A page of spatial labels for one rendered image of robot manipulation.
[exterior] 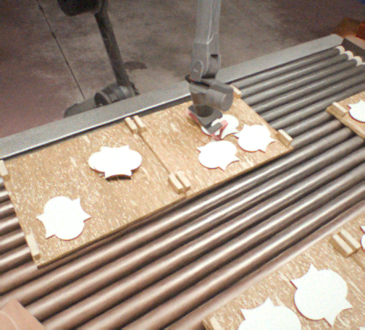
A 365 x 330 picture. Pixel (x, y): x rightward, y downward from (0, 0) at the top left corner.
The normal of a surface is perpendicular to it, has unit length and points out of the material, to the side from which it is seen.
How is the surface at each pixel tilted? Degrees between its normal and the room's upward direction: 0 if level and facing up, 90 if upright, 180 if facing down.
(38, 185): 0
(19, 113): 0
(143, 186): 0
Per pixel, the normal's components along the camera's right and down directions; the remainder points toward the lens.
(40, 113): 0.08, -0.70
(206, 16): -0.57, 0.22
